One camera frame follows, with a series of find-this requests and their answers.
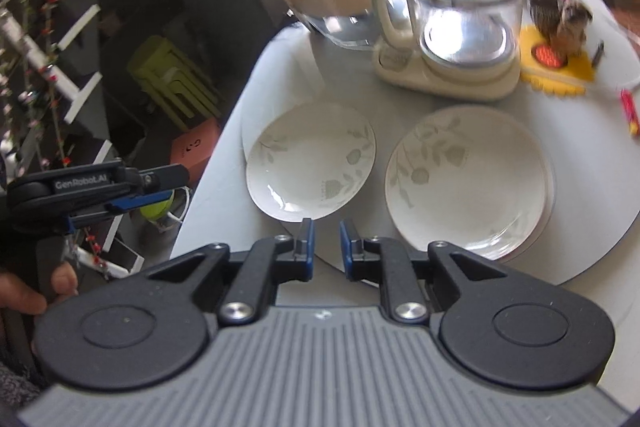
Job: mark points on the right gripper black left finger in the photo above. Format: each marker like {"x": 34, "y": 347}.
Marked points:
{"x": 252, "y": 278}

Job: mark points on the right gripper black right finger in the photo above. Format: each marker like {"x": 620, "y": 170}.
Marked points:
{"x": 395, "y": 268}

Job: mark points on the leaf pattern plate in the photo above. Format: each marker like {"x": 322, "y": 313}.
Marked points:
{"x": 462, "y": 174}
{"x": 310, "y": 162}

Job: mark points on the pink flower white plate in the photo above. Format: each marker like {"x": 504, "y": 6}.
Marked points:
{"x": 510, "y": 242}

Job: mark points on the person's left hand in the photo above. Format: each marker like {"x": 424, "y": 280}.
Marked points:
{"x": 17, "y": 296}

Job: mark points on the bead flower garland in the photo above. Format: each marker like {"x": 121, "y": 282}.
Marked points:
{"x": 53, "y": 113}

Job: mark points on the red box on floor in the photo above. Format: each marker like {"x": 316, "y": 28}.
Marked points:
{"x": 194, "y": 148}

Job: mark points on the dark stair shelf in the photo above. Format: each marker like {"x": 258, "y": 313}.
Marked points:
{"x": 54, "y": 133}

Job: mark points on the yellow green plastic stools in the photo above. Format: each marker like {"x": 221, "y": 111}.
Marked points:
{"x": 173, "y": 82}

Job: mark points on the cream kettle base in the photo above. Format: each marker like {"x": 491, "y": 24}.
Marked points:
{"x": 407, "y": 69}

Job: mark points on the grey round lazy susan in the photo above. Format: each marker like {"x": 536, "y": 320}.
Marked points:
{"x": 595, "y": 162}

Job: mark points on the yellow flower coaster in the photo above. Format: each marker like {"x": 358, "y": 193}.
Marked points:
{"x": 543, "y": 71}

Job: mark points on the pink lighter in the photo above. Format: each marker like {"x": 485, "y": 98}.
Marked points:
{"x": 630, "y": 111}

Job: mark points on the brown hedgehog figurine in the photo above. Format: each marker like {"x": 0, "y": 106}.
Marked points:
{"x": 562, "y": 24}

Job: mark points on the small dark clip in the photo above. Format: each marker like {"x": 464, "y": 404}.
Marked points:
{"x": 598, "y": 55}

